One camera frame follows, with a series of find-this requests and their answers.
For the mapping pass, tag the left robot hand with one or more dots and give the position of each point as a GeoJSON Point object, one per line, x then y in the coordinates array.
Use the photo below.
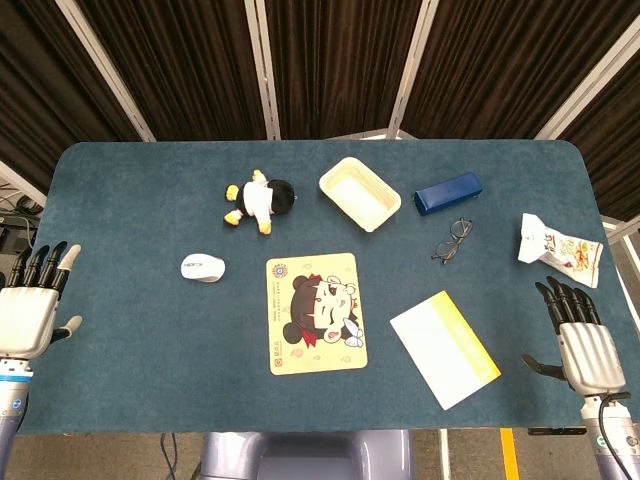
{"type": "Point", "coordinates": [25, 310]}

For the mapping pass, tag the dark brown curtain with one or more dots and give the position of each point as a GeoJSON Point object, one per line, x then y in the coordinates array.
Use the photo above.
{"type": "Point", "coordinates": [340, 65]}

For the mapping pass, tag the white snack bag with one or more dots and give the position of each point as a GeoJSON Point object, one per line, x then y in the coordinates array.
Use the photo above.
{"type": "Point", "coordinates": [557, 247]}

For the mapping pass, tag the penguin plush toy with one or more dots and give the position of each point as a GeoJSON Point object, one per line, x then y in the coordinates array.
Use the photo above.
{"type": "Point", "coordinates": [260, 199]}

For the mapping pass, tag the cream plastic food container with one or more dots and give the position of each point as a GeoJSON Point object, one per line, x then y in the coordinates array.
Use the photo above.
{"type": "Point", "coordinates": [360, 193]}

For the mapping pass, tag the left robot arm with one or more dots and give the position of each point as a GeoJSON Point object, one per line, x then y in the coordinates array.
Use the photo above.
{"type": "Point", "coordinates": [11, 400]}

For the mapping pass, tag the white and yellow booklet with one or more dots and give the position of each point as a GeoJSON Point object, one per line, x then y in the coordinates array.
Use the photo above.
{"type": "Point", "coordinates": [445, 350]}

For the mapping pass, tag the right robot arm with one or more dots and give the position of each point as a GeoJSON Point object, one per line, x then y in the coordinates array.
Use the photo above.
{"type": "Point", "coordinates": [607, 435]}

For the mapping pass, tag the white computer mouse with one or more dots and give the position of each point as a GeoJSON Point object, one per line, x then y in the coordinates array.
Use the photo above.
{"type": "Point", "coordinates": [202, 267]}

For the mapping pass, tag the cartoon girl mouse pad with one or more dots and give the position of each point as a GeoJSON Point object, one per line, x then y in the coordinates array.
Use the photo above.
{"type": "Point", "coordinates": [317, 313]}

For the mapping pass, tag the blue glasses case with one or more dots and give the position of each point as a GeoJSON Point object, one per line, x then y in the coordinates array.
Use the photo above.
{"type": "Point", "coordinates": [447, 193]}

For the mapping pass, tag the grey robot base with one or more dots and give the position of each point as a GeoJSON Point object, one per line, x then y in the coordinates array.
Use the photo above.
{"type": "Point", "coordinates": [305, 455]}

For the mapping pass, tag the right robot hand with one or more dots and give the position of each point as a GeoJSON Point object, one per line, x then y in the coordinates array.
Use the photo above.
{"type": "Point", "coordinates": [590, 350]}

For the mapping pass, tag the teal table mat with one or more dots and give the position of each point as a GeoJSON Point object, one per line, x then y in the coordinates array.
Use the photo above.
{"type": "Point", "coordinates": [320, 300]}

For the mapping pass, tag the white partition frame post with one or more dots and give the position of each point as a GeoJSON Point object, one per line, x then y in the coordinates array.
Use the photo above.
{"type": "Point", "coordinates": [264, 70]}
{"type": "Point", "coordinates": [590, 85]}
{"type": "Point", "coordinates": [410, 70]}
{"type": "Point", "coordinates": [107, 70]}

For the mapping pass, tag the black rimmed eyeglasses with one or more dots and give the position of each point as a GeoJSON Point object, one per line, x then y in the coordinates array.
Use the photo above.
{"type": "Point", "coordinates": [452, 241]}

